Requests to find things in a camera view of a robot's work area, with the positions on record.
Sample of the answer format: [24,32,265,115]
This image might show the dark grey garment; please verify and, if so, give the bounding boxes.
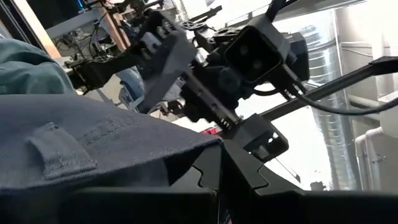
[0,93,223,191]

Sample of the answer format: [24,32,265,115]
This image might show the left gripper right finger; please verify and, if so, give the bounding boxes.
[221,139,305,224]

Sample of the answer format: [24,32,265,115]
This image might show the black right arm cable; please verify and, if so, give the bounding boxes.
[253,86,398,117]

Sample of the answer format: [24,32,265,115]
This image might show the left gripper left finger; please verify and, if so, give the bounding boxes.
[170,142,224,224]

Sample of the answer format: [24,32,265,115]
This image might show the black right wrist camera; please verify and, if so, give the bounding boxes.
[223,14,311,93]

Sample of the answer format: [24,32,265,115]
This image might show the grey-green trousers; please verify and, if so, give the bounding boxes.
[0,39,78,96]

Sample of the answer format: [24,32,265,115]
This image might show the white wall pipe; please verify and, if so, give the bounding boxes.
[354,126,384,191]

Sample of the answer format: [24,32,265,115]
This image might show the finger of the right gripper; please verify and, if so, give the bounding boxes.
[137,30,199,115]
[223,113,290,164]

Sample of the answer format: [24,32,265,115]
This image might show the silver ventilation duct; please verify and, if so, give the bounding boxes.
[303,24,359,191]

